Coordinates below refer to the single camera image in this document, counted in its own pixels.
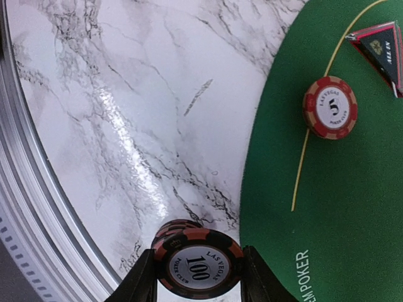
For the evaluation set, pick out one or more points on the triangular all-in dealer button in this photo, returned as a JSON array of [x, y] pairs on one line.
[[381, 45]]

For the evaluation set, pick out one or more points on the black chips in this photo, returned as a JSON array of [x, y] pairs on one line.
[[198, 263]]

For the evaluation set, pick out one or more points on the round green poker mat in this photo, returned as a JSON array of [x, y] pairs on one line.
[[326, 215]]

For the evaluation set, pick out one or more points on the red chips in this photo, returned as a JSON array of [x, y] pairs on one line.
[[330, 108]]

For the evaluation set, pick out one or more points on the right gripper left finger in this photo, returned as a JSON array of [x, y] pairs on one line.
[[140, 284]]

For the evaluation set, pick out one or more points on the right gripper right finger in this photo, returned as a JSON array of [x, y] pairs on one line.
[[259, 283]]

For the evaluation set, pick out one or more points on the black poker chip stack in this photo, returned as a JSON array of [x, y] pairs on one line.
[[171, 228]]

